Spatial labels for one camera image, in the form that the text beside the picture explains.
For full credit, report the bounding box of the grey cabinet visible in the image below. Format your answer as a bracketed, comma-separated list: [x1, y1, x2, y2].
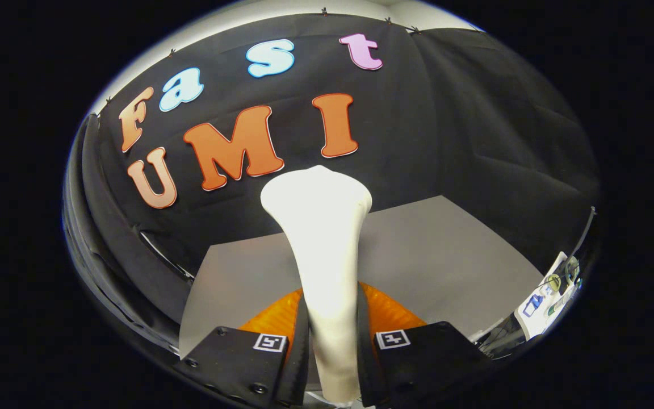
[179, 195, 543, 360]

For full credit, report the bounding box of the white office desk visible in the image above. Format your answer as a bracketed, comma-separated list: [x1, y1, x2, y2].
[514, 252, 583, 340]

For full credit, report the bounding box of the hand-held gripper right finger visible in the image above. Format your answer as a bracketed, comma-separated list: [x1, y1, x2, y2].
[357, 281, 492, 408]

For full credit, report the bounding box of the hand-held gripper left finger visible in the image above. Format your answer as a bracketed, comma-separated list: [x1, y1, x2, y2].
[174, 287, 311, 408]

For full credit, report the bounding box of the row of black cloth clips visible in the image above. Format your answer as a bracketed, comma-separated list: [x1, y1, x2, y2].
[104, 7, 421, 104]

